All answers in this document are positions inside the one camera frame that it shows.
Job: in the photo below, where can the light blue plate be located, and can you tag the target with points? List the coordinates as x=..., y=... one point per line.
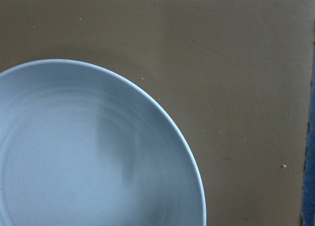
x=83, y=146

